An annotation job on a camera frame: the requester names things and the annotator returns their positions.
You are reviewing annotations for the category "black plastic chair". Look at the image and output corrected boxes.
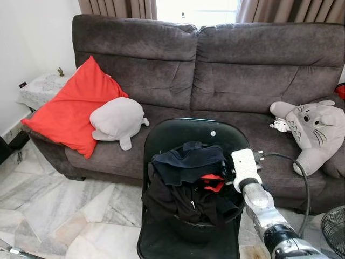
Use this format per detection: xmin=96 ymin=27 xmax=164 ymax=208
xmin=136 ymin=118 xmax=254 ymax=259

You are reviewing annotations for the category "grey Totoro plush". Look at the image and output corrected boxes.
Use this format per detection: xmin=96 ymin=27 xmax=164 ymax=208
xmin=270 ymin=100 xmax=345 ymax=176

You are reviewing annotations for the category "grey round plush pillow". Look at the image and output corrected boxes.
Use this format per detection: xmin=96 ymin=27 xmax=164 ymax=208
xmin=89 ymin=97 xmax=150 ymax=151

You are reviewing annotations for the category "dark brown fabric sofa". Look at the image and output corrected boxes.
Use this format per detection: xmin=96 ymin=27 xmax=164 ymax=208
xmin=24 ymin=15 xmax=345 ymax=214

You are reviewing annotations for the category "dark navy folded garment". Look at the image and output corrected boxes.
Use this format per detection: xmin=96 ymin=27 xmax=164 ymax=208
xmin=151 ymin=141 xmax=230 ymax=193

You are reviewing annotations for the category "lace-covered side table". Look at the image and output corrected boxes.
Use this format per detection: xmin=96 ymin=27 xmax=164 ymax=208
xmin=18 ymin=70 xmax=71 ymax=111

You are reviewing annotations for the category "brown curtain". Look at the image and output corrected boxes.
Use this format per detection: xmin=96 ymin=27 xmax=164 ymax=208
xmin=78 ymin=0 xmax=158 ymax=21
xmin=236 ymin=0 xmax=345 ymax=25

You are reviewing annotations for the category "black fan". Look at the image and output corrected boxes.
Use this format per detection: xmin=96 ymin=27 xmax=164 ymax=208
xmin=321 ymin=205 xmax=345 ymax=259

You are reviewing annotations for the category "small white toy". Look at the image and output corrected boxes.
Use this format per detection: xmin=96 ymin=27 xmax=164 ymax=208
xmin=270 ymin=119 xmax=289 ymax=133

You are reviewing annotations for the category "red pillow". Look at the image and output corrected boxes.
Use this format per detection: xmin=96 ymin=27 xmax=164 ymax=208
xmin=20 ymin=55 xmax=130 ymax=159

